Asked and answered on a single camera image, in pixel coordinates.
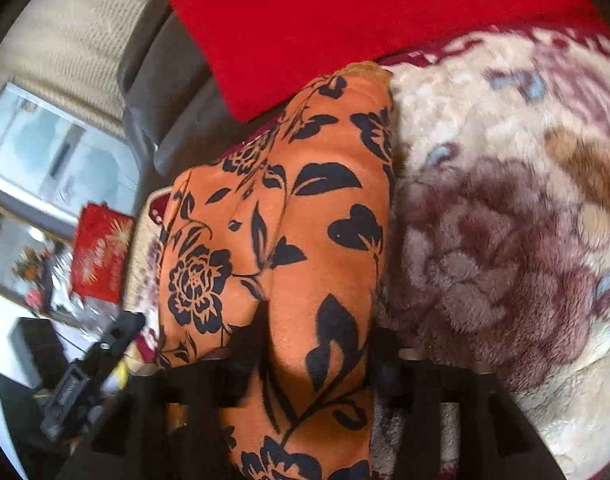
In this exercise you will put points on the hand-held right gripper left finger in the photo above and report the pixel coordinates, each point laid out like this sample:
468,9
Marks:
245,360

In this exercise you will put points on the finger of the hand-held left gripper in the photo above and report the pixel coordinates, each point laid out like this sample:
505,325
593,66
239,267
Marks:
124,327

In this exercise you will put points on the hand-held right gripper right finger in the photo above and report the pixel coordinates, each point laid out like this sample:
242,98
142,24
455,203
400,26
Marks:
387,372

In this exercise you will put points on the orange floral garment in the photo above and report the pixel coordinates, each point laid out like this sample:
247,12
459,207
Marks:
305,240

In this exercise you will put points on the clear plastic wrap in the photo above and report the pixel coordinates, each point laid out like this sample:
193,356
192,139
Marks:
72,300

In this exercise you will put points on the black box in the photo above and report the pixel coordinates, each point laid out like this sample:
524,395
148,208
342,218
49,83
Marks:
37,347

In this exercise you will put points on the red gift bag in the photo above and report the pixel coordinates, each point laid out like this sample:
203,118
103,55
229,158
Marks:
102,252

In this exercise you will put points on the glass window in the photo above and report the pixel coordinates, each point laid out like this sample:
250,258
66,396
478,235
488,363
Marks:
50,160

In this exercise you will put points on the floral plush blanket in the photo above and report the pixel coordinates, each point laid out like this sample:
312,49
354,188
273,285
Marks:
510,210

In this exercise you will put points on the dark leather sofa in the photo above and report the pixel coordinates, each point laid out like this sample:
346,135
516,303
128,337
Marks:
155,85

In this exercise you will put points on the cream textured curtain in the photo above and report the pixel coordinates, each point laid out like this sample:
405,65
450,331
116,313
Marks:
70,35

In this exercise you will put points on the red folded cloth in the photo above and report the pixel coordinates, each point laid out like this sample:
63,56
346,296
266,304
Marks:
335,25

